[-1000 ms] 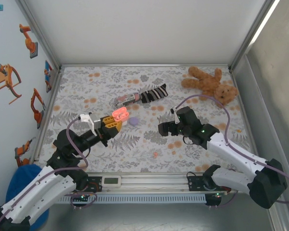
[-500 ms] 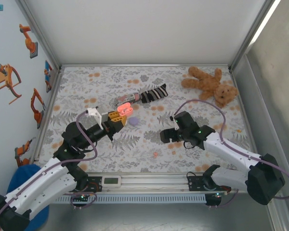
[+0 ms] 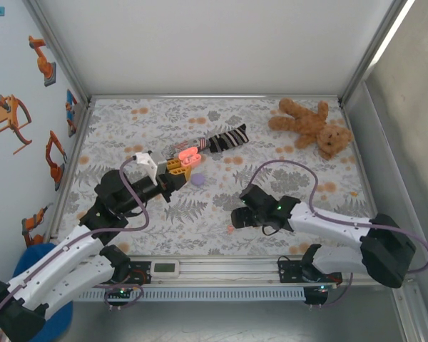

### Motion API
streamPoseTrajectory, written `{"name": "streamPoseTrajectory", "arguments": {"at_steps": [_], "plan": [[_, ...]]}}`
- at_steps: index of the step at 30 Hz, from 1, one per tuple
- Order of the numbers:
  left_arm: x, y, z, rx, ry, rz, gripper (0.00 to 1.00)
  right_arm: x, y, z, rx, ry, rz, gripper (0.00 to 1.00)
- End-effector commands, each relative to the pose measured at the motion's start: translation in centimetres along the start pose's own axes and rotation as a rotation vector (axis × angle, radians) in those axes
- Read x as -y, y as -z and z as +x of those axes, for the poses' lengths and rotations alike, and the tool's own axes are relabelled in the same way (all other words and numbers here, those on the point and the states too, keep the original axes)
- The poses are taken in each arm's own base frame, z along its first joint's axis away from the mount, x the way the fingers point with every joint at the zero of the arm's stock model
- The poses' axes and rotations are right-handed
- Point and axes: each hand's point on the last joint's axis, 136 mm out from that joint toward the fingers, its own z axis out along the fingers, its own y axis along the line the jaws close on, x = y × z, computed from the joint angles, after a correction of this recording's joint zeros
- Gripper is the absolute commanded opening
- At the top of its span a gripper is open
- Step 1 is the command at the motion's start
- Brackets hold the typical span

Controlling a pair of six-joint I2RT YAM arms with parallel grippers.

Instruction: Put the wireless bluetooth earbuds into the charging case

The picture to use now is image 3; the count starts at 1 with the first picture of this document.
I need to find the pink earbud case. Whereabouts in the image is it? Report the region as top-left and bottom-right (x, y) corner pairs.
(177, 147), (203, 167)

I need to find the rolled flag print paper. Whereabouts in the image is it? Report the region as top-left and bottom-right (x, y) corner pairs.
(163, 138), (210, 161)

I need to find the floral patterned table cloth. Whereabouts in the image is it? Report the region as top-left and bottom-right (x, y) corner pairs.
(58, 98), (382, 257)

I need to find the black white striped sock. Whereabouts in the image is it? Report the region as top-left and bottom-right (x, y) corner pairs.
(203, 123), (250, 154)

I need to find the white digital display unit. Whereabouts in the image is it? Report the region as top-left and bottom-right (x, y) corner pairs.
(150, 260), (180, 278)

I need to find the small circuit board with leds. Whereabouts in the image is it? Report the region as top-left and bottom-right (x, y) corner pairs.
(304, 284), (331, 306)
(105, 284), (133, 299)

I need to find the brown teddy bear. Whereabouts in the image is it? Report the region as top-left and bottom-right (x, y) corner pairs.
(267, 98), (354, 160)

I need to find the blue cap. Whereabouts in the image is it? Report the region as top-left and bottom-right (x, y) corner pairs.
(9, 244), (74, 339)

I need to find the left arm wrist camera box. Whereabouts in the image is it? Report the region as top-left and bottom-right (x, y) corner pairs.
(133, 150), (169, 187)

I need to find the aluminium mounting rail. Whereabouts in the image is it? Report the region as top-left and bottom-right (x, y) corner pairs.
(66, 254), (420, 286)

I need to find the aluminium frame side bar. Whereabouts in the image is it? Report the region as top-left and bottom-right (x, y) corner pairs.
(44, 101), (96, 243)
(340, 101), (392, 257)

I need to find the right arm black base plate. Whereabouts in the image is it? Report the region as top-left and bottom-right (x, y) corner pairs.
(277, 251), (343, 285)

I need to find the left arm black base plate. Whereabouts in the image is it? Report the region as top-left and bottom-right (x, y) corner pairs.
(88, 259), (151, 285)

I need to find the white slotted cable duct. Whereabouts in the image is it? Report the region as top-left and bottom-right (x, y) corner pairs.
(71, 287), (305, 302)

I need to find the aluminium frame cross bar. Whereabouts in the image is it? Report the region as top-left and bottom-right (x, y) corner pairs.
(88, 93), (343, 101)

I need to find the blue orange machine wall sticker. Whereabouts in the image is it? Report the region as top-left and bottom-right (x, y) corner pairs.
(64, 88), (80, 138)

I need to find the orange curved gripper wall sticker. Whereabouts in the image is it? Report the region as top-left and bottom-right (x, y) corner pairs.
(0, 94), (34, 155)

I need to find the aluminium frame post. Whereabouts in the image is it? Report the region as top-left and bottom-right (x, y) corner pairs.
(23, 0), (93, 104)
(338, 0), (411, 106)

